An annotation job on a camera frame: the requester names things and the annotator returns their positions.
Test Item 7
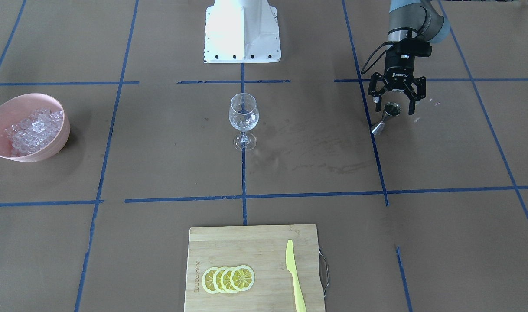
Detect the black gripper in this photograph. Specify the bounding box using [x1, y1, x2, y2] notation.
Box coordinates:
[368, 48, 427, 115]

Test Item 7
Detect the steel double jigger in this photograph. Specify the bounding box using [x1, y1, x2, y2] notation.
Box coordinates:
[371, 101, 401, 136]

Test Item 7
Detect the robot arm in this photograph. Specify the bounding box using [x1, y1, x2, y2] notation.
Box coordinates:
[367, 0, 450, 115]

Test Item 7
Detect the clear wine glass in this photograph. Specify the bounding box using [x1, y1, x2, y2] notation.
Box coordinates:
[228, 93, 259, 151]

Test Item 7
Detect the clear ice cubes pile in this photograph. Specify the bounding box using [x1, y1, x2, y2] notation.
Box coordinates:
[5, 108, 64, 157]

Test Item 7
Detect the bamboo cutting board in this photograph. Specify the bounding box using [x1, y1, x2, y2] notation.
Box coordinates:
[183, 224, 326, 312]

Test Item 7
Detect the yellow plastic knife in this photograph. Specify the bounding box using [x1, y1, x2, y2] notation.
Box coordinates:
[284, 239, 307, 312]

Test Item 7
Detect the lemon slice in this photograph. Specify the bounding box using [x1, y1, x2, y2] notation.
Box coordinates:
[212, 266, 228, 293]
[202, 267, 218, 294]
[220, 267, 238, 293]
[230, 265, 255, 292]

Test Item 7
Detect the pink bowl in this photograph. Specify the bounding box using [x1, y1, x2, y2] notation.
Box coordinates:
[0, 93, 70, 163]

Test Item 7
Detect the black camera cable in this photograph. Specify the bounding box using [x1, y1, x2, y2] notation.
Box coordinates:
[361, 41, 394, 75]

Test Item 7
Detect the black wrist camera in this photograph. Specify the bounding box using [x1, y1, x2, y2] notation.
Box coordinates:
[394, 38, 432, 57]

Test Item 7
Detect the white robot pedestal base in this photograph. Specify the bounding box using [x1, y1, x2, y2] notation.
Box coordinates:
[203, 0, 282, 64]

